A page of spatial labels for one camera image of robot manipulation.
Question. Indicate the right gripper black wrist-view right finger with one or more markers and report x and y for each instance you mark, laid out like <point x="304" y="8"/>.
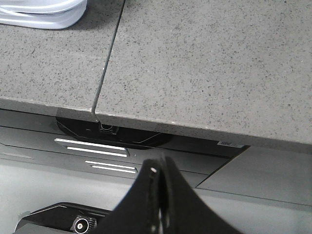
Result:
<point x="182" y="210"/>

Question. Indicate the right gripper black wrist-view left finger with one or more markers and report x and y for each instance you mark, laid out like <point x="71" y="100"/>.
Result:
<point x="138" y="212"/>

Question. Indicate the light blue slipper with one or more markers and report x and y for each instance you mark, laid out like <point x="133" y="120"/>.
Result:
<point x="42" y="14"/>

